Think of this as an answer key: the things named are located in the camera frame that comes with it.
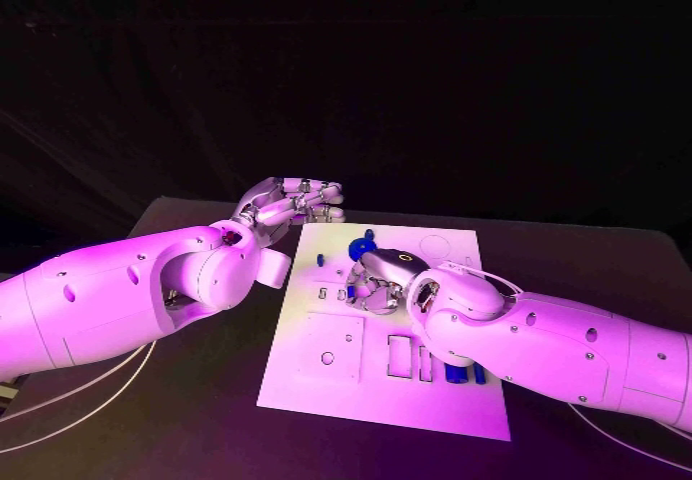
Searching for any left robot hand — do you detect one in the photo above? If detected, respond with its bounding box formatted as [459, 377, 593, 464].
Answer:
[230, 177, 346, 249]

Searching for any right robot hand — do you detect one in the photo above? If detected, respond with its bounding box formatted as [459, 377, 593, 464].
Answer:
[344, 247, 433, 316]

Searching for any white task board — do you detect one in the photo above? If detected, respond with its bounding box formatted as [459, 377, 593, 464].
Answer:
[256, 222, 514, 442]

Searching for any blue gear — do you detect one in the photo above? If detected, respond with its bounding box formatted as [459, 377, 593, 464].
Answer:
[348, 237, 383, 263]

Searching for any white cable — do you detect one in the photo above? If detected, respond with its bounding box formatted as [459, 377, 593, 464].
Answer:
[443, 261, 525, 298]
[0, 340, 159, 454]
[567, 402, 692, 473]
[0, 342, 150, 423]

